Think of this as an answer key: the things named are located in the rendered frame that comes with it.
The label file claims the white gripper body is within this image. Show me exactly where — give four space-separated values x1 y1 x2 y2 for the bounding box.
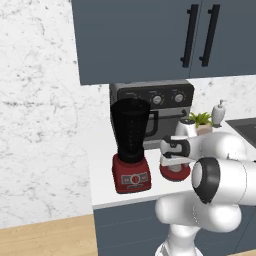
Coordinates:
159 155 196 173

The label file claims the red blender with black jar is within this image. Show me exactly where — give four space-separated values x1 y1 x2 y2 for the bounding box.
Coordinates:
110 97 153 195

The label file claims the green potted plant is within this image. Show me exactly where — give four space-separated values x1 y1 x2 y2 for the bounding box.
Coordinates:
188 111 215 136

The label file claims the black toaster oven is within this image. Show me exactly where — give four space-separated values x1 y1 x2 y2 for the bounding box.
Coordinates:
109 79 196 150

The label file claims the white soap dispenser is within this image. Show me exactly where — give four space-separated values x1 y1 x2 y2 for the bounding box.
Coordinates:
211 99 228 129

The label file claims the black hob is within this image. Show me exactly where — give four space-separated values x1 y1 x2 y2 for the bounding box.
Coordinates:
225 116 256 150

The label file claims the dark blue base cabinet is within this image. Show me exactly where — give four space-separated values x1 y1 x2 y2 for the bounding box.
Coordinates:
92 199 256 256

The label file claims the narrow dark blue cupboard door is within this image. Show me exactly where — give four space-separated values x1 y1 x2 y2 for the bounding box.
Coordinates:
188 0 256 80

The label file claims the black cupboard handle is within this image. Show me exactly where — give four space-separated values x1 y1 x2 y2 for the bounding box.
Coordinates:
198 3 221 68
180 3 200 69

